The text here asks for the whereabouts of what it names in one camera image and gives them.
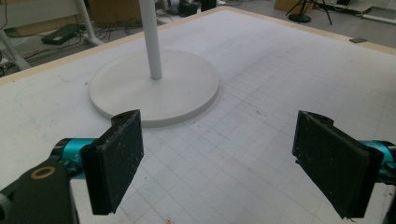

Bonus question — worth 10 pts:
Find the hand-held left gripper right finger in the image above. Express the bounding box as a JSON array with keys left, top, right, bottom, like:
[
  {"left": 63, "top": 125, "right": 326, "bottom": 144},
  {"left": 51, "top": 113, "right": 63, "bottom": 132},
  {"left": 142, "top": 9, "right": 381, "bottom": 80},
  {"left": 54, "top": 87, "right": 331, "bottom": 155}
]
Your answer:
[{"left": 291, "top": 110, "right": 396, "bottom": 219}]

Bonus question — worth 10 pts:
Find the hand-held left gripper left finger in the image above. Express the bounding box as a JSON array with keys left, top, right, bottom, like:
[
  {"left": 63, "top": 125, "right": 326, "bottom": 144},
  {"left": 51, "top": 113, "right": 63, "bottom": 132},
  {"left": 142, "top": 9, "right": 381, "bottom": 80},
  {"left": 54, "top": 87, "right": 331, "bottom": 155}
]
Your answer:
[{"left": 50, "top": 109, "right": 145, "bottom": 217}]

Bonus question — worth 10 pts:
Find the white hook stand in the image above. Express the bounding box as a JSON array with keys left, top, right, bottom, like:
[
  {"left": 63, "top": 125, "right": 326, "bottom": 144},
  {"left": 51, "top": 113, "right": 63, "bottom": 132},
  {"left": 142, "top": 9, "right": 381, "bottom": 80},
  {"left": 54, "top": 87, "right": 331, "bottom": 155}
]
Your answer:
[{"left": 89, "top": 0, "right": 220, "bottom": 128}]

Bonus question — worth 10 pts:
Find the white desk leg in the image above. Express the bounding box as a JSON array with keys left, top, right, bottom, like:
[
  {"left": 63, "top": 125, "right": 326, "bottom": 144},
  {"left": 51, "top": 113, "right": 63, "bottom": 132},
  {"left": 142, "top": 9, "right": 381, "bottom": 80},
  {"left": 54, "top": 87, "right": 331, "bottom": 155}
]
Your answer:
[
  {"left": 0, "top": 29, "right": 32, "bottom": 71},
  {"left": 74, "top": 0, "right": 105, "bottom": 48}
]

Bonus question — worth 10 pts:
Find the black flat box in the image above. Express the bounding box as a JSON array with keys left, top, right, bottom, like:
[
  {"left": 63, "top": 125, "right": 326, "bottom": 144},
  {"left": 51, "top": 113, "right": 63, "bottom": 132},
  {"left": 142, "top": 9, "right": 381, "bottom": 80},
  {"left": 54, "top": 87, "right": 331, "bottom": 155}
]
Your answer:
[{"left": 41, "top": 23, "right": 82, "bottom": 46}]

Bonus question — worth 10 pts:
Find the large cardboard box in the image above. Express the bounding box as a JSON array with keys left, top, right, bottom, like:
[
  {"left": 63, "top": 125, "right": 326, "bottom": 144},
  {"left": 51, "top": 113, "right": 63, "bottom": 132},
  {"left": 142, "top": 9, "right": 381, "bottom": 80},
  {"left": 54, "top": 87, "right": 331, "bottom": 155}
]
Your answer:
[{"left": 88, "top": 0, "right": 143, "bottom": 28}]

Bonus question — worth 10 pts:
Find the black tripod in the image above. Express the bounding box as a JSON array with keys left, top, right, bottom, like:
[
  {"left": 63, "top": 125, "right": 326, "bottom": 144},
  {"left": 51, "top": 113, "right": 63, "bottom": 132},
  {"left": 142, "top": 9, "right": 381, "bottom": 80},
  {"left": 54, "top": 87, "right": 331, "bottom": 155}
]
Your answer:
[{"left": 286, "top": 0, "right": 332, "bottom": 26}]

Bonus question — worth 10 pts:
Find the small cardboard box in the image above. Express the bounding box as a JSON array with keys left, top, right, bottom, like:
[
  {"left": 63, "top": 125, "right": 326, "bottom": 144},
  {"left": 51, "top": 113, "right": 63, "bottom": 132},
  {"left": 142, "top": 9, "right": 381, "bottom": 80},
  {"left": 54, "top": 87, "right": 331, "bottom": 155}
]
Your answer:
[{"left": 275, "top": 0, "right": 301, "bottom": 13}]

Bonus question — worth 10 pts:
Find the grey device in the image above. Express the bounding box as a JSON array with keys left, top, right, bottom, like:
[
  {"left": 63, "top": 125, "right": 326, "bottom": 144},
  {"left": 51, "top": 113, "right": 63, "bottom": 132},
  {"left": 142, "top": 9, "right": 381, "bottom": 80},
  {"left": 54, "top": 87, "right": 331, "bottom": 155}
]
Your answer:
[{"left": 164, "top": 0, "right": 201, "bottom": 17}]

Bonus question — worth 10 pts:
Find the black metal frame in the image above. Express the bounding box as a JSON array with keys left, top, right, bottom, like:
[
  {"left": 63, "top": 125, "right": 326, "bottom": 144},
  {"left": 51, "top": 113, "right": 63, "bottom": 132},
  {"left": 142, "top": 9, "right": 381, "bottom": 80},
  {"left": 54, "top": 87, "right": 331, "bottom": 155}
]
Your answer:
[{"left": 200, "top": 0, "right": 218, "bottom": 12}]

